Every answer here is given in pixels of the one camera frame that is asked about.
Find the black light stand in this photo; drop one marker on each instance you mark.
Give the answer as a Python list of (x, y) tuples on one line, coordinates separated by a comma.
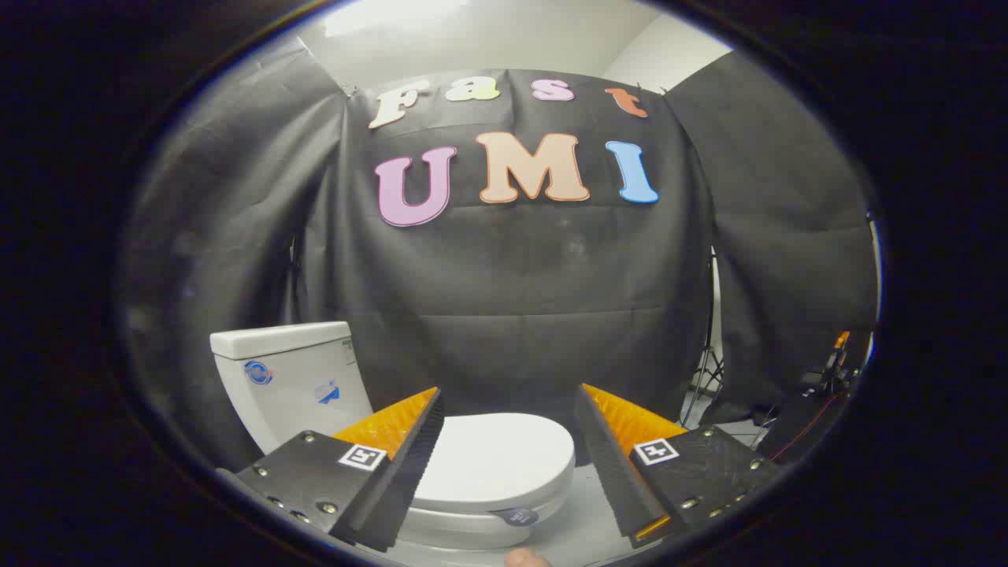
[(709, 354)]

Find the white toilet lid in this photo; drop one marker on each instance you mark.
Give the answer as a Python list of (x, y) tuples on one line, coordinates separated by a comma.
[(504, 453)]

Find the grey lid pull tab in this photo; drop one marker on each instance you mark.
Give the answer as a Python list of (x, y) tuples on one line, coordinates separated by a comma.
[(516, 516)]

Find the white toilet bowl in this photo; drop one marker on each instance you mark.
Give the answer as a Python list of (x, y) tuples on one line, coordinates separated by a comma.
[(457, 528)]

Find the black backdrop cloth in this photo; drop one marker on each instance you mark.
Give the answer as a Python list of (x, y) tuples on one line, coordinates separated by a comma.
[(512, 276)]

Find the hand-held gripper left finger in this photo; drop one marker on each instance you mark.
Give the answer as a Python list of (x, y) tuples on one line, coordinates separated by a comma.
[(409, 465)]

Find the dark equipment with orange part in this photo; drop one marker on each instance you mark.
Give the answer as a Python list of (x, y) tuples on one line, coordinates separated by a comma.
[(811, 417)]

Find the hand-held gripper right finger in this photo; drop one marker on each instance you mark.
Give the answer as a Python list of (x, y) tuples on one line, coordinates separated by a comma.
[(606, 465)]

